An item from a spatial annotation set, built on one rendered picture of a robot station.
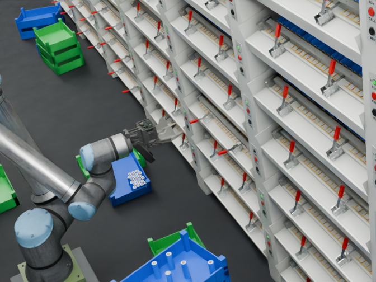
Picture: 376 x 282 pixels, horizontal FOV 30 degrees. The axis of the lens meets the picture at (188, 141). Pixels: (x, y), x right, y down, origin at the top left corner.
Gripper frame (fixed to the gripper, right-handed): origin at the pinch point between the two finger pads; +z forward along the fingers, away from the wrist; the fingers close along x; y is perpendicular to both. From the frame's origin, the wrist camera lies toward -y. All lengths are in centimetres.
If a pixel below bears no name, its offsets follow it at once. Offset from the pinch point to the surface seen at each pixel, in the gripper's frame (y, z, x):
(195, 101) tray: -9.2, 19.9, 30.3
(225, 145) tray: -10.5, 16.8, -5.1
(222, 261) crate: -5, -14, -67
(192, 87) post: -2.4, 19.6, 30.6
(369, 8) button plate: 80, 12, -104
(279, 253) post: -41, 18, -39
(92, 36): -49, 21, 217
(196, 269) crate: -12, -20, -59
